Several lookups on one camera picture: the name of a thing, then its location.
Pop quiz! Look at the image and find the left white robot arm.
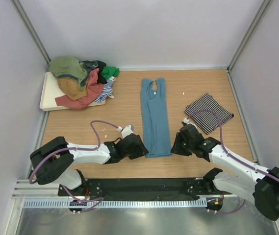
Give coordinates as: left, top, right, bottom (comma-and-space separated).
29, 134, 148, 196

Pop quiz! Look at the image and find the white tray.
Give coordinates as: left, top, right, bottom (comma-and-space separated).
39, 69, 105, 111

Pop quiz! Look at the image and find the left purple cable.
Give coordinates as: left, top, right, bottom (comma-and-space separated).
28, 119, 123, 212

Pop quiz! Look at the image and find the salmon pink tank top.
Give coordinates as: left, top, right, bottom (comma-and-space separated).
55, 69, 104, 110

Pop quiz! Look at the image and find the light blue tank top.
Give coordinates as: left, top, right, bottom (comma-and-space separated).
140, 78, 171, 158

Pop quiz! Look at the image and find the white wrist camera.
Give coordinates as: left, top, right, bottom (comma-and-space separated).
182, 118, 190, 125
117, 125, 134, 139

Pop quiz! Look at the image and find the blue white striped tank top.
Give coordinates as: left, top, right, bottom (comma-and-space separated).
94, 76, 116, 103

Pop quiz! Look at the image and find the mustard yellow tank top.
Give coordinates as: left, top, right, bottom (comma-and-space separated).
57, 77, 88, 100

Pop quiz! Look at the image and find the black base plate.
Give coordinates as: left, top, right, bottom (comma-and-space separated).
70, 178, 221, 201

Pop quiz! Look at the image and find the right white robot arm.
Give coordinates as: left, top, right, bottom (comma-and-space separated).
172, 123, 279, 221

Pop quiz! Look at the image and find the bright green tank top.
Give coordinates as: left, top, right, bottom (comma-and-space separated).
101, 66, 120, 80

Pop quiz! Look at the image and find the aluminium frame rail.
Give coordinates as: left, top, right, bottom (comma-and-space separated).
11, 176, 279, 199

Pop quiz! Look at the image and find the olive green tank top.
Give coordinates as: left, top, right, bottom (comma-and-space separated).
48, 56, 88, 87

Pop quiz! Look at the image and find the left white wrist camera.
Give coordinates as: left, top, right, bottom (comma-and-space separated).
117, 125, 134, 139

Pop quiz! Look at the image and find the slotted cable duct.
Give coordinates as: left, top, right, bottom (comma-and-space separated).
24, 198, 207, 209

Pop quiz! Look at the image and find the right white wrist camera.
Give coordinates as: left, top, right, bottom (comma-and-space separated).
182, 118, 190, 125

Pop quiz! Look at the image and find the black white striped tank top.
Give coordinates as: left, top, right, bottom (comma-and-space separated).
184, 93, 234, 135

